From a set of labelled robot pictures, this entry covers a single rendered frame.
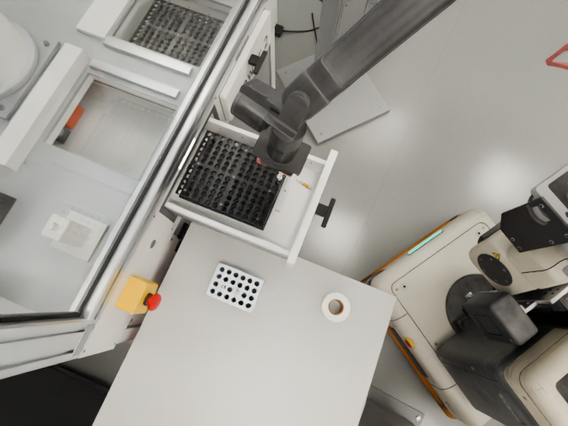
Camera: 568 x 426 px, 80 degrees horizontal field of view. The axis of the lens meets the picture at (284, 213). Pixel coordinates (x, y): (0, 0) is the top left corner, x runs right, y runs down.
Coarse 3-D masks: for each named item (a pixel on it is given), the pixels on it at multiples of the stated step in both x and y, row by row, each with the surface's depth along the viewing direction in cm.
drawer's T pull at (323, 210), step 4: (332, 200) 77; (320, 204) 77; (332, 204) 77; (316, 208) 77; (320, 208) 77; (324, 208) 77; (328, 208) 77; (332, 208) 77; (316, 212) 77; (320, 212) 77; (324, 212) 77; (328, 212) 77; (324, 216) 77; (328, 216) 76; (324, 220) 76; (328, 220) 76; (324, 224) 76
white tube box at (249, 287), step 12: (216, 276) 84; (228, 276) 84; (240, 276) 84; (252, 276) 84; (216, 288) 83; (228, 288) 85; (240, 288) 83; (252, 288) 83; (228, 300) 82; (240, 300) 84; (252, 300) 86; (252, 312) 84
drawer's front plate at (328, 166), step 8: (336, 152) 79; (328, 160) 78; (328, 168) 78; (320, 176) 77; (328, 176) 77; (320, 184) 77; (320, 192) 76; (312, 200) 76; (312, 208) 75; (304, 216) 75; (312, 216) 75; (304, 224) 74; (304, 232) 74; (296, 240) 73; (296, 248) 73; (288, 256) 72; (296, 256) 72; (288, 264) 73
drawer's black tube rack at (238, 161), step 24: (216, 144) 82; (240, 144) 82; (192, 168) 80; (216, 168) 83; (240, 168) 81; (264, 168) 81; (192, 192) 79; (216, 192) 79; (240, 192) 82; (264, 192) 82; (240, 216) 77; (264, 216) 81
